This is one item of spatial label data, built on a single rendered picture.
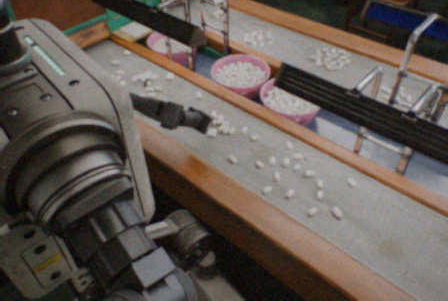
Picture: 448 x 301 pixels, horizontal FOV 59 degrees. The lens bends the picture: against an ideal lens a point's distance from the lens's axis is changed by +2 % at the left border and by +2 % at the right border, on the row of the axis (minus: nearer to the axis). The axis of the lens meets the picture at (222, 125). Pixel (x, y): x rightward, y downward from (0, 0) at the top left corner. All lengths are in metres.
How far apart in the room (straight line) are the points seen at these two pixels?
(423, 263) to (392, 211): 0.17
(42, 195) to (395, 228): 1.05
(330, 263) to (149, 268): 0.76
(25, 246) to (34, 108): 0.20
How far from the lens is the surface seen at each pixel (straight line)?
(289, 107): 1.63
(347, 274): 1.17
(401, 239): 1.31
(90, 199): 0.47
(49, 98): 0.58
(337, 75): 1.86
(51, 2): 2.00
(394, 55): 2.03
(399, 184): 1.41
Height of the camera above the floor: 1.77
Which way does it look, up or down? 42 degrees down
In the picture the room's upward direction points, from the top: 2 degrees counter-clockwise
